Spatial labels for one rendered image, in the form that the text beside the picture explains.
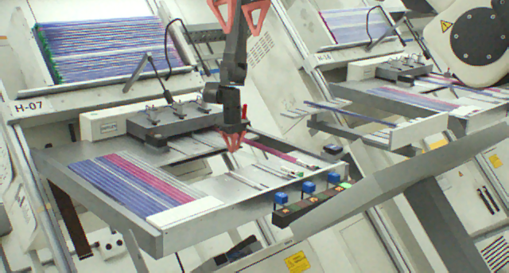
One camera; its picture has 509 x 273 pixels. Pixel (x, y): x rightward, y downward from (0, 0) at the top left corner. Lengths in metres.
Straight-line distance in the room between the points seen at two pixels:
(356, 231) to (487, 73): 1.85
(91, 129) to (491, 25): 1.29
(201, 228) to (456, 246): 0.58
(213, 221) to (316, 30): 1.67
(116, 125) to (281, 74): 1.22
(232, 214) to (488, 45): 0.73
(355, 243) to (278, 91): 0.88
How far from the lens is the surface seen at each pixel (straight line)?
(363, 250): 2.83
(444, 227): 1.25
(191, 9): 4.73
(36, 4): 4.18
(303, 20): 2.92
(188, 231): 1.33
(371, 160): 1.99
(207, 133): 1.96
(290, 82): 2.88
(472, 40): 1.07
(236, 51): 1.68
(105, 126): 1.91
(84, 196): 1.56
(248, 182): 1.57
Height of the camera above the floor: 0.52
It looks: 14 degrees up
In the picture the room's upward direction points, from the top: 28 degrees counter-clockwise
